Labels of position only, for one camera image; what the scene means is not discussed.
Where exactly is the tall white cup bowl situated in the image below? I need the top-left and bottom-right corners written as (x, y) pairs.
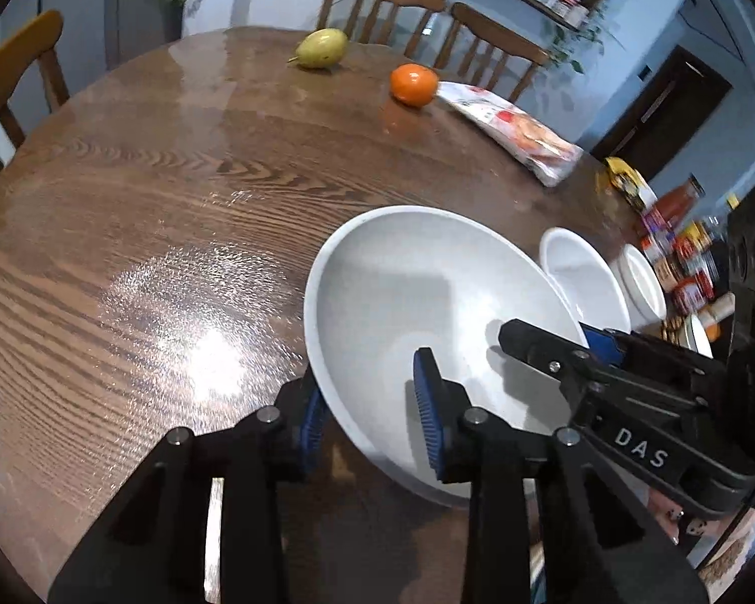
top-left (610, 244), bottom-right (667, 331)

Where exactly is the white slim bottle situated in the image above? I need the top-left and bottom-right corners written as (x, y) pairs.
top-left (697, 292), bottom-right (736, 329)

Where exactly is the grey refrigerator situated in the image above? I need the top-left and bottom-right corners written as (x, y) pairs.
top-left (0, 0), bottom-right (182, 88)

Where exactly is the green pear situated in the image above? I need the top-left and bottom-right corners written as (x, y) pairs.
top-left (289, 29), bottom-right (349, 69)

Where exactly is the wide white bowl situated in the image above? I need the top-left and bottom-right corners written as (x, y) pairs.
top-left (304, 206), bottom-right (588, 507)

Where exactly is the medium white bowl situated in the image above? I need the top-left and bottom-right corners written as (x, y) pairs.
top-left (539, 228), bottom-right (631, 333)

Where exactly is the orange tangerine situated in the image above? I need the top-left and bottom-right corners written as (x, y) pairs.
top-left (390, 63), bottom-right (439, 109)

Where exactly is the round wooden dining table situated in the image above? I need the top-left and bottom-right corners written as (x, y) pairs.
top-left (0, 27), bottom-right (637, 601)

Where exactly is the red lid chili jar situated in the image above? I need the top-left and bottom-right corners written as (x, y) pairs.
top-left (671, 271), bottom-right (715, 317)

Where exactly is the white round plate bowl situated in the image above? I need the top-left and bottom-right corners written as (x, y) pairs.
top-left (679, 315), bottom-right (713, 358)

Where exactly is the white snack bag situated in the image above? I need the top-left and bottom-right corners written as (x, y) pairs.
top-left (437, 82), bottom-right (584, 188)

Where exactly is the wooden chair back right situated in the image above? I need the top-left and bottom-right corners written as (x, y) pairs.
top-left (433, 2), bottom-right (550, 104)

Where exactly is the yellow snack packet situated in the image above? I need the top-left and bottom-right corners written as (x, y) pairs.
top-left (606, 157), bottom-right (657, 213)

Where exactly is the red sauce bottle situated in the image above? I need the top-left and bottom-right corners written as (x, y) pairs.
top-left (642, 175), bottom-right (705, 233)

